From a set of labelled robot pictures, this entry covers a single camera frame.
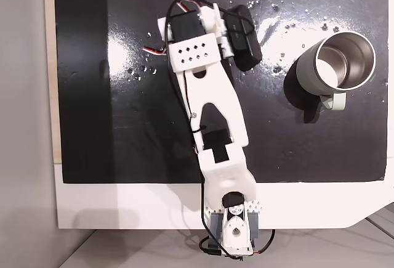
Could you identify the white table board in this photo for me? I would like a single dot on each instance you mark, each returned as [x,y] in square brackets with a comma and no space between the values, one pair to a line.
[123,203]

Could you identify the grey steel mug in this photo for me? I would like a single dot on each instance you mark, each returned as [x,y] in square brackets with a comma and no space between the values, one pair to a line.
[307,67]

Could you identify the black glossy mat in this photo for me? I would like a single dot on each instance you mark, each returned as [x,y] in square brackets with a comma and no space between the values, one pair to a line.
[138,132]

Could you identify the light wooden board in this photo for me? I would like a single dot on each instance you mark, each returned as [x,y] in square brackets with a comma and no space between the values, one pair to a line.
[50,64]

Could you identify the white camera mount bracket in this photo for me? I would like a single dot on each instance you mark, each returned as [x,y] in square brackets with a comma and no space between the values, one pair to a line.
[225,46]

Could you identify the black oval camera box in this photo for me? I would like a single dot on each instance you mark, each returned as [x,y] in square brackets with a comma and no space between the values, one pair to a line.
[243,43]

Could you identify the grey table clamp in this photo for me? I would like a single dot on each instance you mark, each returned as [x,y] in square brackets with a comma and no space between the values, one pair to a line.
[216,225]

